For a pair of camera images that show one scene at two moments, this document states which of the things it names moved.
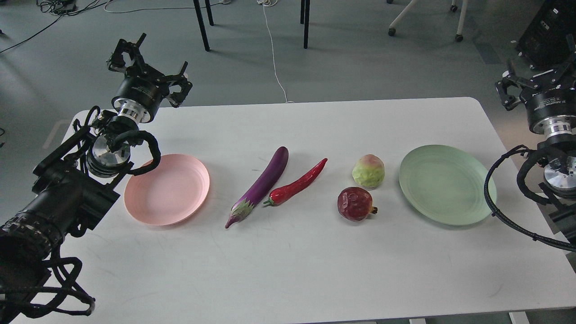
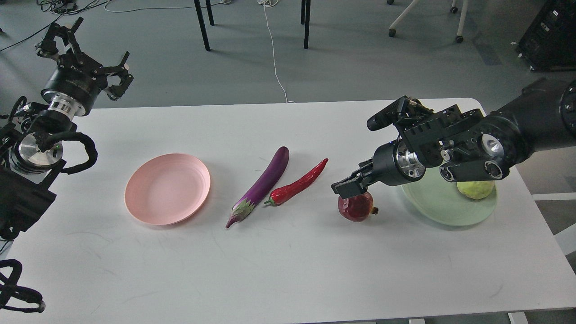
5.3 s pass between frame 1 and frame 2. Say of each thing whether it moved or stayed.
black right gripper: moved
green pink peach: moved
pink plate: stayed
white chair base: stayed
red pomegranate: stayed
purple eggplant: stayed
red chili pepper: stayed
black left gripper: moved
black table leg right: stayed
